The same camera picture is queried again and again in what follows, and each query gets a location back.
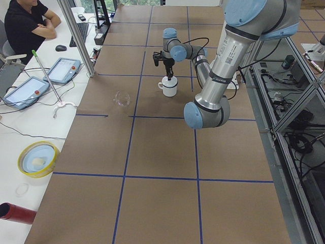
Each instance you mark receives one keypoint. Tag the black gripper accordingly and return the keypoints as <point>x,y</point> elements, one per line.
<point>167,62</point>

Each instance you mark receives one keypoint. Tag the white round lid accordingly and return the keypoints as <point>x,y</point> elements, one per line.
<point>169,83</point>

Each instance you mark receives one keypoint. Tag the clear plastic funnel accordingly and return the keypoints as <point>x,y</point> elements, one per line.
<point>122,98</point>

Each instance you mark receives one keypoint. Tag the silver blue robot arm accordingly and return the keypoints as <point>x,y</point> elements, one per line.
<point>246,23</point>

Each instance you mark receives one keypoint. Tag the white enamel cup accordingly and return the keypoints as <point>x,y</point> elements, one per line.
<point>168,92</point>

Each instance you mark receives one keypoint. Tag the black handheld device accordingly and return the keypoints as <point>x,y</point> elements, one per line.
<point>81,17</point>

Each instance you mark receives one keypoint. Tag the blue teach pendant far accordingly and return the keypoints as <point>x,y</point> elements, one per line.
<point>63,70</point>

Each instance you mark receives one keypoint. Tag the blue teach pendant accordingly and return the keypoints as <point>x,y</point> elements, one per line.
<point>27,93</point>
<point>63,70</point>

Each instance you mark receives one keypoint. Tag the white curved plastic piece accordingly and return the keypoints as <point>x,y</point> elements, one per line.
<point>62,106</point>

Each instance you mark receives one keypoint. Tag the black computer mouse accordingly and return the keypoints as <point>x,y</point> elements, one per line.
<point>60,48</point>

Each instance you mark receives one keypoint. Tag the metal rod green tip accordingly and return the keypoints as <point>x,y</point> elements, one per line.
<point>47,77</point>

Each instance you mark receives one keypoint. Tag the blue teach pendant near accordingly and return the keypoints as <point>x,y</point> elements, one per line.
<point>27,93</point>

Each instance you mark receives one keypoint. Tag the person in black shirt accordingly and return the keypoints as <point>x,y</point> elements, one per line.
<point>27,25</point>

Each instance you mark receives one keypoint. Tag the grey office chair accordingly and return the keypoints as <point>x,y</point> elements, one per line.
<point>11,65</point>

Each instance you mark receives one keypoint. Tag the red cylinder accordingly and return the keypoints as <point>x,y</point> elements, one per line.
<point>15,213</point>

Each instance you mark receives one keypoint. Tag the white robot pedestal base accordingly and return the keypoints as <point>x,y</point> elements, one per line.
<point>234,83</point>

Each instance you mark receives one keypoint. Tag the aluminium frame post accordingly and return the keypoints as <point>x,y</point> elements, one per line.
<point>71,22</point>

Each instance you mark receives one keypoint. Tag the aluminium side frame rack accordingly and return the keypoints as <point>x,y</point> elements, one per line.
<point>286,85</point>

